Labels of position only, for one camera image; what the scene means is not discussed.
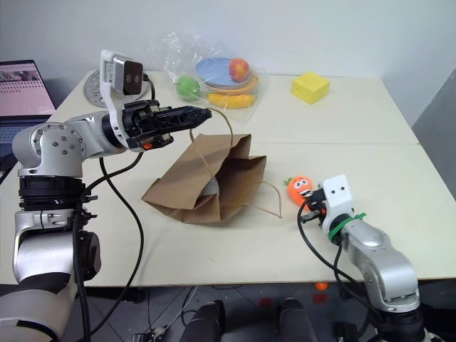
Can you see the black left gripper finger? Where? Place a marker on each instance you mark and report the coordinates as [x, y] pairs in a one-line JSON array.
[[178, 124], [185, 112]]

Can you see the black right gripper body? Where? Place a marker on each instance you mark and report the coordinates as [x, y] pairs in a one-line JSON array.
[[317, 204]]

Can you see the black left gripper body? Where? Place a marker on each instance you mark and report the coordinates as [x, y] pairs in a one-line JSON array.
[[139, 123]]

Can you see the orange carrot plush toy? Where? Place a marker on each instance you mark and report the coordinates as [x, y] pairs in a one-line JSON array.
[[297, 189]]

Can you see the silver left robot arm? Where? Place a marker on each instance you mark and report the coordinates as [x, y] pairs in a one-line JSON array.
[[46, 142]]

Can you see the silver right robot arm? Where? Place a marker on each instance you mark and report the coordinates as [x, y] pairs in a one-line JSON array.
[[384, 263]]

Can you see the clear plastic bag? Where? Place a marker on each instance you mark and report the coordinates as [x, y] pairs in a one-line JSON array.
[[246, 110]]

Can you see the brown paper bag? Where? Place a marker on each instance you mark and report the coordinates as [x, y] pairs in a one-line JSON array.
[[235, 178]]

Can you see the green apple toy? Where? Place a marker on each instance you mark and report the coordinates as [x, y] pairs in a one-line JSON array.
[[187, 87]]

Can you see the yellow banana toy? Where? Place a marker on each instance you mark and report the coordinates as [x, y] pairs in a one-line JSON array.
[[231, 101]]

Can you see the blue plate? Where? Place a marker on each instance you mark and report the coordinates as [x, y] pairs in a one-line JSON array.
[[213, 71]]

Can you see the round grey disc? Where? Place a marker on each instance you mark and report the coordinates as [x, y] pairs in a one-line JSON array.
[[92, 89]]

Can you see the red apple toy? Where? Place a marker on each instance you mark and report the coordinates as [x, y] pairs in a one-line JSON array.
[[238, 70]]

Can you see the small orange object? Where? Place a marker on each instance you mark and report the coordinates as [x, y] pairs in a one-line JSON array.
[[321, 285]]

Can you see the orange plate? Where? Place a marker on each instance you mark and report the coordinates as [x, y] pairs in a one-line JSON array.
[[251, 85]]

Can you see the yellow cheese block toy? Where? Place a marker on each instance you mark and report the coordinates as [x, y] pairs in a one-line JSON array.
[[310, 87]]

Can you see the open laptop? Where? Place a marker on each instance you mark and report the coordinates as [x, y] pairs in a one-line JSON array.
[[21, 89]]

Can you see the dark rounded shape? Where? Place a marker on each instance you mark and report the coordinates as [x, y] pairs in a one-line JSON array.
[[206, 320]]

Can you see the dark grey partition panel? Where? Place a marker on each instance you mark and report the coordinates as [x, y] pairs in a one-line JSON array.
[[436, 114]]

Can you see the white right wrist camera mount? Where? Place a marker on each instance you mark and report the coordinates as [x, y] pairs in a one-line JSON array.
[[338, 199]]

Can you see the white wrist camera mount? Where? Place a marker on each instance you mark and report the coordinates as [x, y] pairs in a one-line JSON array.
[[107, 71], [338, 199]]

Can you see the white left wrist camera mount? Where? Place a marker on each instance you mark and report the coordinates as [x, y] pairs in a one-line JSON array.
[[107, 71]]

